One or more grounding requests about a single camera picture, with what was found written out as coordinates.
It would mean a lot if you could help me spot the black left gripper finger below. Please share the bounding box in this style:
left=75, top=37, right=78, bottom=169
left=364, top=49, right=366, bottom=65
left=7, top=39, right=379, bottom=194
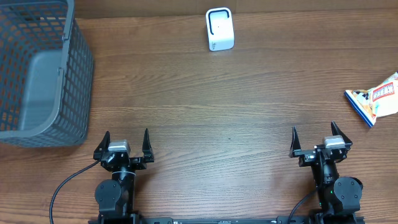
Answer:
left=142, top=128, right=154, bottom=159
left=94, top=131, right=111, bottom=154

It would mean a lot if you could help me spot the yellow snack bag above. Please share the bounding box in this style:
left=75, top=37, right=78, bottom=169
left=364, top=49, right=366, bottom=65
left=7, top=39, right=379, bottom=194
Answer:
left=344, top=72, right=397, bottom=128

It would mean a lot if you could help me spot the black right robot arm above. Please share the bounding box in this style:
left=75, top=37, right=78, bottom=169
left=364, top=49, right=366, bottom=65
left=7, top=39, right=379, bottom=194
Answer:
left=286, top=121, right=365, bottom=224

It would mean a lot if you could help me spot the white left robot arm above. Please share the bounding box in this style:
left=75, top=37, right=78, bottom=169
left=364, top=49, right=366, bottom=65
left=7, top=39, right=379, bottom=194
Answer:
left=89, top=130, right=155, bottom=223

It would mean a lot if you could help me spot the white barcode scanner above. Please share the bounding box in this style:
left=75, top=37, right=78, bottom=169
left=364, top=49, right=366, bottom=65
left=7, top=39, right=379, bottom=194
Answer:
left=205, top=7, right=234, bottom=52

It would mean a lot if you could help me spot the grey plastic basket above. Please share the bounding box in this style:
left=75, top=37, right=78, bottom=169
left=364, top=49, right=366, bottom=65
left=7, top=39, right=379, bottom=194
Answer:
left=1, top=0, right=95, bottom=147

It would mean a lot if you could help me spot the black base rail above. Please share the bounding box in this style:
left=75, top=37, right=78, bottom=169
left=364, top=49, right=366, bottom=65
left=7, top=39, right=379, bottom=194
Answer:
left=88, top=214, right=366, bottom=224

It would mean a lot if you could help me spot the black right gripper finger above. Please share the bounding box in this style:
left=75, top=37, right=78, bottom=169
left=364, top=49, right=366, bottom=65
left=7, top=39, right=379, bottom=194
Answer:
left=289, top=126, right=302, bottom=156
left=331, top=121, right=351, bottom=145

